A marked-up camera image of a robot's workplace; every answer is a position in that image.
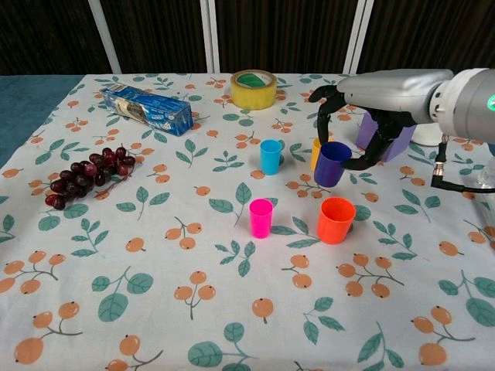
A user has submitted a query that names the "black cable with connector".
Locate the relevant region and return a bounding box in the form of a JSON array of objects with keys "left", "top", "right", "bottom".
[{"left": 431, "top": 131, "right": 495, "bottom": 193}]

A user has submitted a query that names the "white slipper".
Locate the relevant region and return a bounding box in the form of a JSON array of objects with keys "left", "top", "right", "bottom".
[{"left": 410, "top": 124, "right": 446, "bottom": 146}]

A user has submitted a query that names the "white double frame post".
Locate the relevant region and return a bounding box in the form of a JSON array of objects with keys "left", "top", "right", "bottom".
[{"left": 199, "top": 0, "right": 222, "bottom": 73}]

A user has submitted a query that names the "orange plastic cup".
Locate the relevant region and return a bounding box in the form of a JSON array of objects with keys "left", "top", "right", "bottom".
[{"left": 316, "top": 196, "right": 357, "bottom": 245}]

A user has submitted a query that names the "blue toothpaste box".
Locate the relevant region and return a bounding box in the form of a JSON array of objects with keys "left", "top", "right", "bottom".
[{"left": 98, "top": 81, "right": 194, "bottom": 138}]

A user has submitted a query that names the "yellow plastic cup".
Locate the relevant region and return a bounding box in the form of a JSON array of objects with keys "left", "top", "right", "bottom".
[{"left": 311, "top": 137, "right": 334, "bottom": 171}]

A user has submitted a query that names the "light blue plastic cup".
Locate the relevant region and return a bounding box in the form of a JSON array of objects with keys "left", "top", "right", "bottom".
[{"left": 259, "top": 139, "right": 283, "bottom": 175}]

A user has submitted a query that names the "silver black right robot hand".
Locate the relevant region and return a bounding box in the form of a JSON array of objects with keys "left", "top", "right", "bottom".
[{"left": 309, "top": 69, "right": 454, "bottom": 172}]

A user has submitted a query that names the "dark blue plastic cup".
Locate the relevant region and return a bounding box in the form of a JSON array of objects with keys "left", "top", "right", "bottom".
[{"left": 313, "top": 141, "right": 353, "bottom": 189}]

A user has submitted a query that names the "dark red grape bunch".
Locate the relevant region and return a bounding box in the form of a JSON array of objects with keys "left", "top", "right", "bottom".
[{"left": 44, "top": 145, "right": 137, "bottom": 211}]

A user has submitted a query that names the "floral print tablecloth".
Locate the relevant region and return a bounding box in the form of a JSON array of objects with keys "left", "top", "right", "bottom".
[{"left": 0, "top": 72, "right": 495, "bottom": 371}]

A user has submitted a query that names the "purple foam cube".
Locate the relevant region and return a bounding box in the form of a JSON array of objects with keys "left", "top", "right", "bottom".
[{"left": 355, "top": 111, "right": 418, "bottom": 162}]

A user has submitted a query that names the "pink plastic cup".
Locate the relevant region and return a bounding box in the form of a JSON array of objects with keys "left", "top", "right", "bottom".
[{"left": 248, "top": 198, "right": 274, "bottom": 240}]

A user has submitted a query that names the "clear plastic bottle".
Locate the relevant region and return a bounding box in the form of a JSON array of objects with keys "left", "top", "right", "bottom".
[{"left": 476, "top": 156, "right": 495, "bottom": 194}]

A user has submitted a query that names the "yellow packing tape roll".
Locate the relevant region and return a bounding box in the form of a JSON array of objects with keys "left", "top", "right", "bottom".
[{"left": 230, "top": 70, "right": 278, "bottom": 111}]

